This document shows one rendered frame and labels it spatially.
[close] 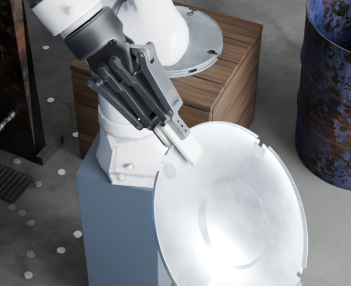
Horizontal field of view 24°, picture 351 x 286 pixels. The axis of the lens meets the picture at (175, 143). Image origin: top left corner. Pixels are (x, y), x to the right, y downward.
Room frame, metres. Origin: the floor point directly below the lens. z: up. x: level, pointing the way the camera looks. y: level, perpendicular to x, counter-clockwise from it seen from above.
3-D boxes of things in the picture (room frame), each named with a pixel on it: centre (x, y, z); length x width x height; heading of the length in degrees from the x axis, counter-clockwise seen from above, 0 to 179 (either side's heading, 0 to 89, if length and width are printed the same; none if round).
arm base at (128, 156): (1.25, 0.06, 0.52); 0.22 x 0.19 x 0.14; 73
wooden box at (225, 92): (1.78, 0.02, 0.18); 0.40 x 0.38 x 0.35; 66
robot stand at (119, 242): (1.26, 0.10, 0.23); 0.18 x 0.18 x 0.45; 73
